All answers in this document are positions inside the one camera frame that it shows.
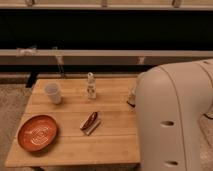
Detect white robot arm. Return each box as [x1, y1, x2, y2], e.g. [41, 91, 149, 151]
[134, 59, 213, 171]

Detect wooden table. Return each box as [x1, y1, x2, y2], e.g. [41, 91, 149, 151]
[5, 78, 139, 167]

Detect orange ceramic plate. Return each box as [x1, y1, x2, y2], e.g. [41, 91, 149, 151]
[17, 115, 58, 152]

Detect translucent plastic cup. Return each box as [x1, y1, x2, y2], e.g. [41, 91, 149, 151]
[44, 83, 62, 104]

